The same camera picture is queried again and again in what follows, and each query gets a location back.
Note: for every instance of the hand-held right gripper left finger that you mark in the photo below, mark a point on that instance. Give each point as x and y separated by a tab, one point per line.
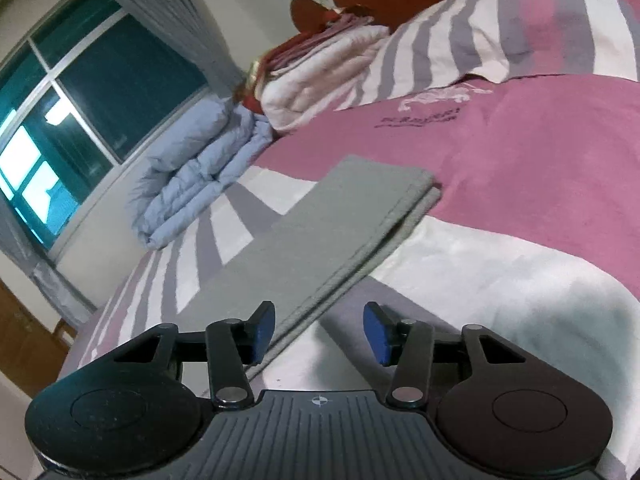
262	332

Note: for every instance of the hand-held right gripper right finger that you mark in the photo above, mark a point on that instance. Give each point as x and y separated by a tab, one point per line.
377	335

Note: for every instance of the grey pants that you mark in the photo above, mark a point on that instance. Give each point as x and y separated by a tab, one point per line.
325	220

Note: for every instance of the folded light blue duvet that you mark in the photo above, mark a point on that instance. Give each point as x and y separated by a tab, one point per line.
200	170

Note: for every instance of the wooden door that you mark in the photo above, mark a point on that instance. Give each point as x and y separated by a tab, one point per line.
25	330

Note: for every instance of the folded red blanket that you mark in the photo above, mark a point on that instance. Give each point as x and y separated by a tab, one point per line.
280	57

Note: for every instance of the window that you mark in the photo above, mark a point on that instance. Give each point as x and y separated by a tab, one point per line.
100	90

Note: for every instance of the pink striped pillow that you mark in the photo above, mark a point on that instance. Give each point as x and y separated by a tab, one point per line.
500	25

